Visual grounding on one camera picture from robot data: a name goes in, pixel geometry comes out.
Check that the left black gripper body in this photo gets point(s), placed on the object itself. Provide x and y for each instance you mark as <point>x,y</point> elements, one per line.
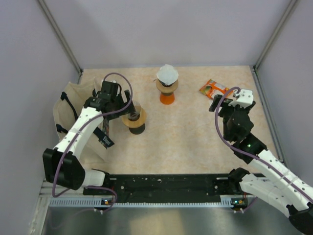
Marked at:
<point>118,101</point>

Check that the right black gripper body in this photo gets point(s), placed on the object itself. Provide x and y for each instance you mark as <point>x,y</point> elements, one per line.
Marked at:
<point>226,112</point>

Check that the clear ribbed glass dripper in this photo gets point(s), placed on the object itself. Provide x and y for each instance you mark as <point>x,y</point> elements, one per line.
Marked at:
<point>135,115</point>

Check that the blue ribbed glass dripper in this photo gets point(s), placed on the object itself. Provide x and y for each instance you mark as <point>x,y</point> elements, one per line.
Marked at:
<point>165,85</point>

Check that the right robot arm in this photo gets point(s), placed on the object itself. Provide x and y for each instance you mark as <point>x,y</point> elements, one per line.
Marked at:
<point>284,190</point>

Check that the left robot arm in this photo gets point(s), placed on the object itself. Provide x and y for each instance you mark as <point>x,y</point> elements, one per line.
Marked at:
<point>62,163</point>

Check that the beige canvas tote bag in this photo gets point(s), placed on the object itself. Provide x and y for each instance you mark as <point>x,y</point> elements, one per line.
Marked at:
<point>66,111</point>

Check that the dark glass carafe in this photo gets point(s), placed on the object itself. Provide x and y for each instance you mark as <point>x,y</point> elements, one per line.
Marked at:
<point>138,130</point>

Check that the orange snack packet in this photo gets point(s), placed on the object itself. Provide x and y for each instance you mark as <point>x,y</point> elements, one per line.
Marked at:
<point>212,88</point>

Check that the orange glass carafe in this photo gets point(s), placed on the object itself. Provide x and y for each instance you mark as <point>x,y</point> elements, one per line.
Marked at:
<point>167,99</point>

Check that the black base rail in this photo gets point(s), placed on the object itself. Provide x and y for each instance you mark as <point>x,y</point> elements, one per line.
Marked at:
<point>171,188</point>

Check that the aluminium frame rail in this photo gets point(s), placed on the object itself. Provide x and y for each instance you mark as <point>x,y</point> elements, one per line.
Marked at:
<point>100,199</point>

